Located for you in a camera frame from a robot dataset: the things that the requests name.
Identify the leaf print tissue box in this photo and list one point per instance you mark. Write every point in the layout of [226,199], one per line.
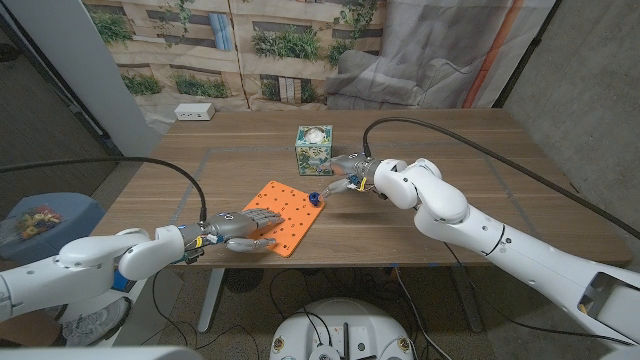
[314,157]

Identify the grey sneaker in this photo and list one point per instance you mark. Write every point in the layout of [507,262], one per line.
[95,322]

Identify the printed fabric backdrop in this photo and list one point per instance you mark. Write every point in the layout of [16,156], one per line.
[300,55]

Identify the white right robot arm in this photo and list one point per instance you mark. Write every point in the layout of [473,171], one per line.
[525,255]

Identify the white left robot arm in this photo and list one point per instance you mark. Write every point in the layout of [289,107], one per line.
[90,270]

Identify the blue upholstered stool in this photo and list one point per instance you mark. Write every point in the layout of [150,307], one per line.
[75,220]

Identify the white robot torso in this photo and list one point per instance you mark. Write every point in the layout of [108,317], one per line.
[345,320]

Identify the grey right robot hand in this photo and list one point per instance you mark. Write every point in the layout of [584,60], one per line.
[352,164]

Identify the white table leg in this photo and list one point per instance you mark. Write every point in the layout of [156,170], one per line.
[210,300]

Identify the white power strip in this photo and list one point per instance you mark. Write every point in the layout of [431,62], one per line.
[194,111]

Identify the blue peg toy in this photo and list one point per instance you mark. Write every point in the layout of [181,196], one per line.
[314,199]

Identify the orange peg board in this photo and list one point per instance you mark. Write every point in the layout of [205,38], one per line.
[295,220]

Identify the grey table leg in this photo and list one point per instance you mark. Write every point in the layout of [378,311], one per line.
[470,305]

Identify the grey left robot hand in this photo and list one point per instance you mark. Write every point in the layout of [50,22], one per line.
[235,224]

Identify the bag of colourful toys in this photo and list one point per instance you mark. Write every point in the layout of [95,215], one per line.
[35,222]

